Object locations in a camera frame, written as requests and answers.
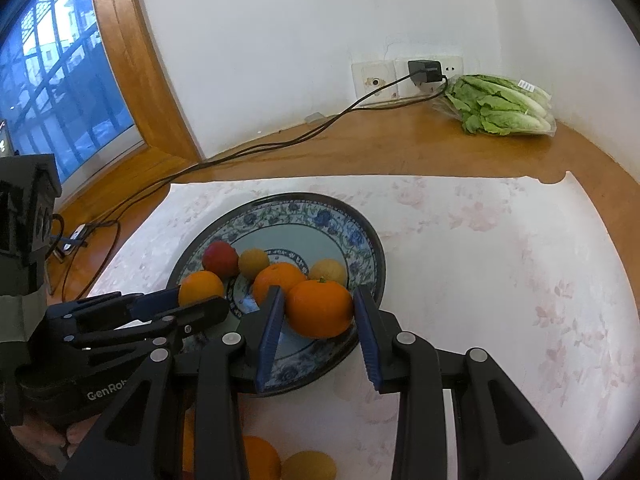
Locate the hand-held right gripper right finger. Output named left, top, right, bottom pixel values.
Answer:
left=352, top=285, right=583, bottom=480

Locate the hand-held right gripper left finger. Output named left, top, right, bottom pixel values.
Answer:
left=60, top=285, right=286, bottom=480

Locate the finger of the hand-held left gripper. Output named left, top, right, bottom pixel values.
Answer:
left=65, top=296, right=231, bottom=356
left=45, top=286, right=182, bottom=326

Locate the small deep orange tangerine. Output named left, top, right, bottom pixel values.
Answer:
left=285, top=278, right=355, bottom=339
left=251, top=262, right=307, bottom=306

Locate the red apple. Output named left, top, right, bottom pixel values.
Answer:
left=203, top=241, right=240, bottom=278

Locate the small yellowish round fruit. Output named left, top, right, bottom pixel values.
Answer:
left=237, top=248, right=271, bottom=279
left=308, top=258, right=347, bottom=287
left=281, top=451, right=337, bottom=480

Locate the blue floral ceramic plate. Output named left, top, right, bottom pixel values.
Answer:
left=167, top=192, right=387, bottom=397

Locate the person's left hand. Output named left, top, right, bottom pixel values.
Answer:
left=7, top=412, right=98, bottom=468

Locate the small white device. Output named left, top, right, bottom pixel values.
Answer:
left=60, top=222, right=93, bottom=253

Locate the white floral tablecloth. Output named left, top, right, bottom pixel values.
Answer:
left=87, top=172, right=626, bottom=480

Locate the glass window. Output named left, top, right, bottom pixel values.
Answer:
left=0, top=0, right=136, bottom=186

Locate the bagged green lettuce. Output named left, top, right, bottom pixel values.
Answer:
left=432, top=74, right=557, bottom=137

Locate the black power adapter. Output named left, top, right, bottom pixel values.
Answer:
left=407, top=59, right=443, bottom=86

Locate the wooden window frame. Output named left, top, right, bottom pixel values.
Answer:
left=50, top=0, right=207, bottom=211

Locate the black cable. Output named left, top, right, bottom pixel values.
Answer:
left=47, top=72, right=451, bottom=306

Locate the white wall socket round port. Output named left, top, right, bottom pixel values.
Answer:
left=351, top=61, right=397, bottom=106

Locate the white wall power socket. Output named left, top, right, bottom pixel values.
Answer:
left=395, top=55, right=464, bottom=97

